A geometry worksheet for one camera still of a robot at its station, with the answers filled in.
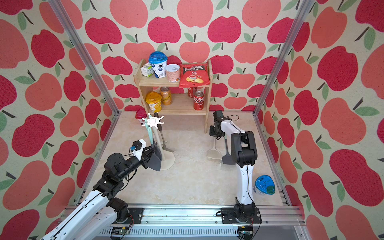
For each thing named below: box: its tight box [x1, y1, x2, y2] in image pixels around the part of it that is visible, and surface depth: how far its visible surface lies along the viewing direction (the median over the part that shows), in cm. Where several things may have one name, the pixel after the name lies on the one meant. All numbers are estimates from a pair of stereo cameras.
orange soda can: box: [160, 86, 172, 106], surface depth 91 cm
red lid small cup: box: [135, 109, 148, 125], surface depth 109 cm
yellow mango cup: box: [145, 91, 163, 113], surface depth 88 cm
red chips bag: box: [179, 63, 210, 88], surface depth 76 cm
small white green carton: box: [140, 63, 154, 78], surface depth 80 cm
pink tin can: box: [165, 63, 180, 83], surface depth 76 cm
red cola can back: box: [187, 87, 198, 98], surface depth 98 cm
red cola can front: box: [193, 90, 205, 111], surface depth 88 cm
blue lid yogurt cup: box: [148, 51, 168, 78], surface depth 75 cm
